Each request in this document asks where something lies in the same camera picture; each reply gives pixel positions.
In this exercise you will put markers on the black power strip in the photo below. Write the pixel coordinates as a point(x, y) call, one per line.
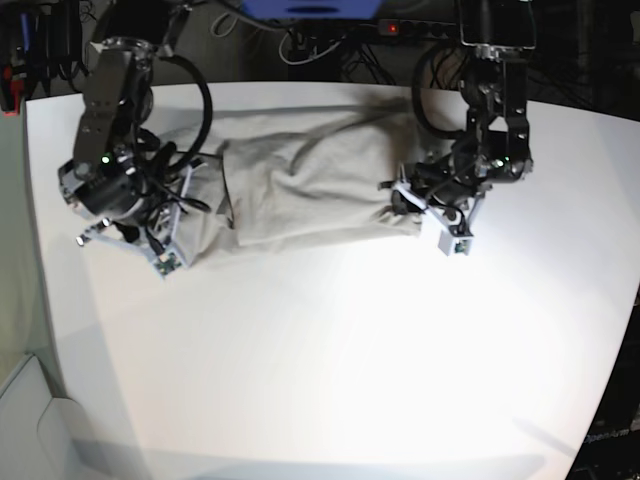
point(418, 29)

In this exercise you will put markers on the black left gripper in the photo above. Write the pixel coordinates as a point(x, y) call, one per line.
point(453, 180)

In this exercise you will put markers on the blue box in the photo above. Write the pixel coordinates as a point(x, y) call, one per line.
point(312, 9)

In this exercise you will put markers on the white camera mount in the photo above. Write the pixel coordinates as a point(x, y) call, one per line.
point(456, 237)

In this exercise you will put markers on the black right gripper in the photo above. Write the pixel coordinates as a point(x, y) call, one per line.
point(131, 192)

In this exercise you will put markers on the red black tool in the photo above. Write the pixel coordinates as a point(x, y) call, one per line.
point(11, 92)

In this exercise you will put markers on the beige t-shirt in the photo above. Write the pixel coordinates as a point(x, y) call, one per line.
point(281, 179)

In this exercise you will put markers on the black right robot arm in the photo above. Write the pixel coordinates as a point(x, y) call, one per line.
point(117, 95)

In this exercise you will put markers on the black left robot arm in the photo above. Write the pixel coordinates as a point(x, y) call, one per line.
point(499, 37)

